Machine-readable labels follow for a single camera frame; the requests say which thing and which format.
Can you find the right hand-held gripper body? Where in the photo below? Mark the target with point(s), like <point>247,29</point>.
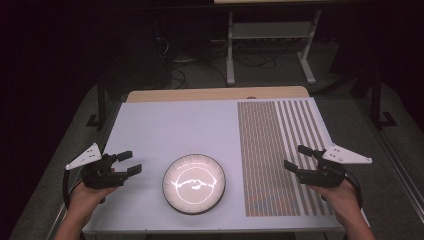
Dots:
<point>325,175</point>

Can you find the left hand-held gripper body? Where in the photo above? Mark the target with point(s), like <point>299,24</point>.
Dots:
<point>100,175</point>

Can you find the person's left hand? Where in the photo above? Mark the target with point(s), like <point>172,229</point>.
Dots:
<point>87,201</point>

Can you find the person's right hand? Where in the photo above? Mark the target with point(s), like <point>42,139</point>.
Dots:
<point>340,200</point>

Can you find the black metal stand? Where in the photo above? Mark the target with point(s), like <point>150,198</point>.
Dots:
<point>101,106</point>
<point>376,100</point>

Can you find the round white plate dark rim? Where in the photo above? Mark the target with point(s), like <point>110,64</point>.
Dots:
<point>194,184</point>

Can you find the white board with striped pattern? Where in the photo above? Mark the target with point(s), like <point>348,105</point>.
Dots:
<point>186,130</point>

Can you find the wooden table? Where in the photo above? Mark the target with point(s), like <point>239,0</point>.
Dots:
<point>213,94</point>

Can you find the aluminium floor rail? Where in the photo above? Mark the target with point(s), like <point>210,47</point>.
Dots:
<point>396,166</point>

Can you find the white metal desk frame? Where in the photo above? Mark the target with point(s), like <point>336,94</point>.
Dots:
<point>271,31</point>

